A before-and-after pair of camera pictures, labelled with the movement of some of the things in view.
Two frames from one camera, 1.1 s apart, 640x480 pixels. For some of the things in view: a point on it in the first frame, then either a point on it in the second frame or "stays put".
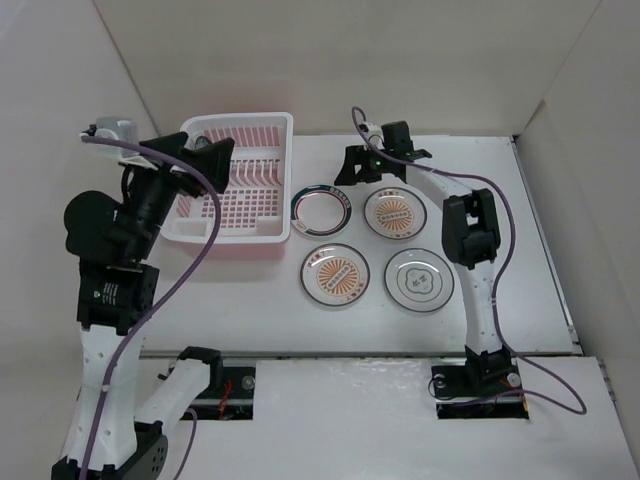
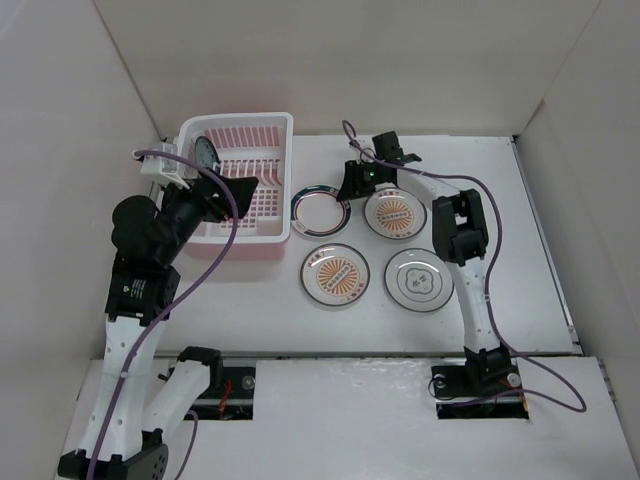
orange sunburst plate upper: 395,213 stays put
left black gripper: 214,160 -> 203,191
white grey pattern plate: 419,280 stays put
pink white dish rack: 257,205 stays put
